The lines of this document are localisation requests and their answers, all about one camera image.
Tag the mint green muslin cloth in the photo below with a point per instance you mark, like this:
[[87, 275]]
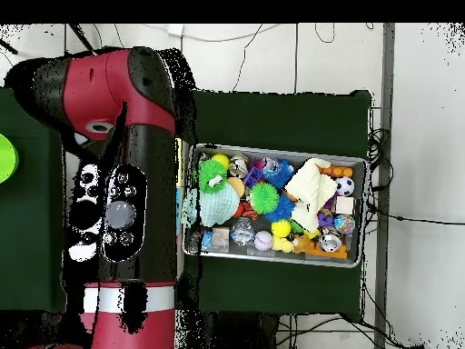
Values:
[[216, 207]]

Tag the green furry monster toy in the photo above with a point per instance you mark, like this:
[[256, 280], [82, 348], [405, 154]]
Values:
[[212, 174]]

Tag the cream muslin cloth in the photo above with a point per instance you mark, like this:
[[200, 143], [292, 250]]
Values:
[[312, 190]]

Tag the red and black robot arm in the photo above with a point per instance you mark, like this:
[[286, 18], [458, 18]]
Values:
[[109, 87]]

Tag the clear mesh bin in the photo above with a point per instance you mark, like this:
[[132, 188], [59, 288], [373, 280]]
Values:
[[354, 243]]

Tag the green spiky rubber ball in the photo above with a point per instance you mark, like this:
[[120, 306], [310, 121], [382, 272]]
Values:
[[264, 197]]

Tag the blue furry monster toy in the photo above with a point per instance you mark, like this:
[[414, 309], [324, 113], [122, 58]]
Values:
[[278, 172]]

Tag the blue spiky rubber ball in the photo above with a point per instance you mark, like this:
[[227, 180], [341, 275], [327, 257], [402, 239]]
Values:
[[281, 209]]

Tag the plain yellow ball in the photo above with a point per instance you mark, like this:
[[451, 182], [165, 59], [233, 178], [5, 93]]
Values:
[[280, 228]]

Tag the dark green table cloth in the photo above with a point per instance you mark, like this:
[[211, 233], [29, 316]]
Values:
[[29, 240], [290, 116]]

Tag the small black white soccer ball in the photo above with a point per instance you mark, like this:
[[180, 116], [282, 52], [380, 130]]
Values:
[[344, 186]]

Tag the plain wooden cube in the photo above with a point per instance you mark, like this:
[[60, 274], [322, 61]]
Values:
[[344, 205]]

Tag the small globe print ball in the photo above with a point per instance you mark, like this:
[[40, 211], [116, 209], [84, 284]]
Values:
[[344, 223]]

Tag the grey vertical beam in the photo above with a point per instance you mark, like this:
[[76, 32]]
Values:
[[389, 73]]

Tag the bright green cup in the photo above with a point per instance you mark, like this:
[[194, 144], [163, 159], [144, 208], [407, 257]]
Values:
[[6, 156]]

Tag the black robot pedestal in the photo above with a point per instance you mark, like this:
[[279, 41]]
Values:
[[247, 334]]

